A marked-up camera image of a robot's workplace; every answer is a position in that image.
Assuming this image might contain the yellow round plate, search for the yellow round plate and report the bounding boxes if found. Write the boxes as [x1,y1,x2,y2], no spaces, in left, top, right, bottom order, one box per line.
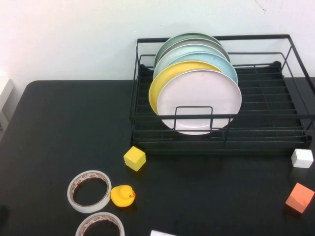
[148,60,223,116]

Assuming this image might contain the yellow rubber duck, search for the yellow rubber duck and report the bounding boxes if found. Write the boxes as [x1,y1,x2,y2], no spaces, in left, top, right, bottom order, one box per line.
[110,185,136,208]

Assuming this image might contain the yellow foam cube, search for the yellow foam cube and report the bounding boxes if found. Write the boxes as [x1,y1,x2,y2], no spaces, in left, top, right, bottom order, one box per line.
[123,146,146,172]

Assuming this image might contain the white foam cube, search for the white foam cube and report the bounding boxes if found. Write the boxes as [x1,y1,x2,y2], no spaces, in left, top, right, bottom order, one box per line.
[291,148,315,169]

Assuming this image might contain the black wire dish rack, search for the black wire dish rack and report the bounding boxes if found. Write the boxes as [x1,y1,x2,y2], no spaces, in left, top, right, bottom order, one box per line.
[129,33,315,154]

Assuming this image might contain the orange foam cube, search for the orange foam cube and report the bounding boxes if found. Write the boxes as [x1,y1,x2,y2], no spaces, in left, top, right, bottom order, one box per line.
[285,182,315,214]

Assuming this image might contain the pink round plate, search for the pink round plate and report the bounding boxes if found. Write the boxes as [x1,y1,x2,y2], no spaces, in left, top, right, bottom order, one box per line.
[157,68,243,136]

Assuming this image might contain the dark green round plate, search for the dark green round plate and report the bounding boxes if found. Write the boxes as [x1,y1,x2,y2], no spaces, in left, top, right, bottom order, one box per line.
[154,32,223,67]

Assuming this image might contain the white tape roll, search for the white tape roll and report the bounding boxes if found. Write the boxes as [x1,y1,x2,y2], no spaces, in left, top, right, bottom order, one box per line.
[75,212,125,236]
[66,170,112,214]

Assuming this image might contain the grey round plate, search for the grey round plate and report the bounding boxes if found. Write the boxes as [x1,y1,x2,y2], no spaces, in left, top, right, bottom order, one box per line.
[156,38,231,63]

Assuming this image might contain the pale mint round plate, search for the pale mint round plate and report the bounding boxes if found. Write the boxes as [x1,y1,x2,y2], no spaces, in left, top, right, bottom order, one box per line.
[153,44,228,79]

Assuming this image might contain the light blue round plate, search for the light blue round plate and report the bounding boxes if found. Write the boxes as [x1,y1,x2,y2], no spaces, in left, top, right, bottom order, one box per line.
[169,52,239,84]

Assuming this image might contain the white paper sheet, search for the white paper sheet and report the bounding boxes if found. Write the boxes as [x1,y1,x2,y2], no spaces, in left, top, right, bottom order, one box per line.
[150,230,177,236]

